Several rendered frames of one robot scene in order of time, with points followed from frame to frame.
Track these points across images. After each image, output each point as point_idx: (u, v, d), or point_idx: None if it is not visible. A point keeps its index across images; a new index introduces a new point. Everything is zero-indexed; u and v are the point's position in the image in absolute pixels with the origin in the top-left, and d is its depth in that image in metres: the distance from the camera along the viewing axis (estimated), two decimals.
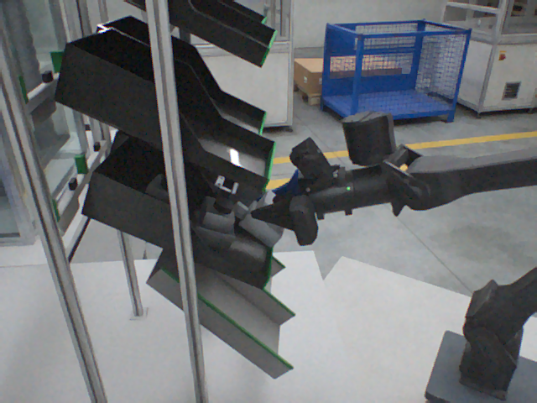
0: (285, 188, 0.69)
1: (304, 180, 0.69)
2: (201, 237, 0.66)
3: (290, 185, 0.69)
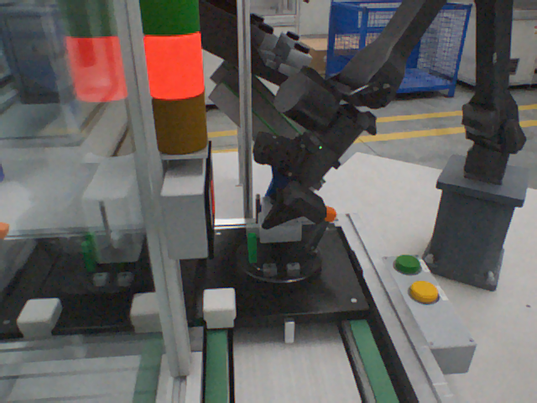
0: (273, 185, 0.69)
1: None
2: (284, 73, 0.82)
3: (275, 179, 0.69)
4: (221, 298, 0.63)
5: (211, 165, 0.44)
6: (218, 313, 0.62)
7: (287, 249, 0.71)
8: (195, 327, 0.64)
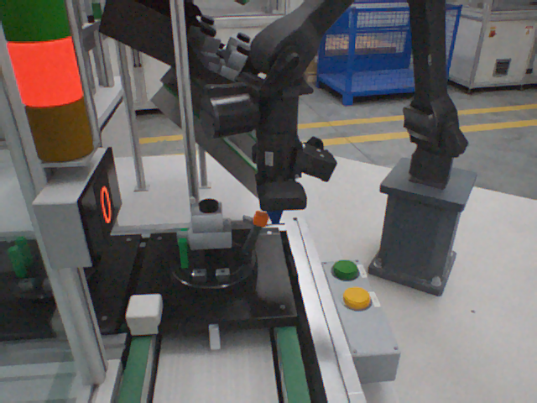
0: None
1: (287, 179, 0.65)
2: (226, 75, 0.81)
3: None
4: (145, 305, 0.62)
5: (101, 173, 0.43)
6: (141, 320, 0.61)
7: (221, 254, 0.70)
8: (121, 333, 0.63)
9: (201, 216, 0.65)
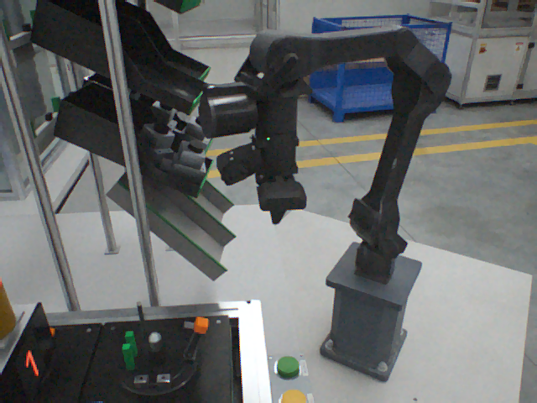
0: None
1: None
2: (179, 172, 0.84)
3: None
4: None
5: (25, 340, 0.46)
6: None
7: None
8: None
9: None
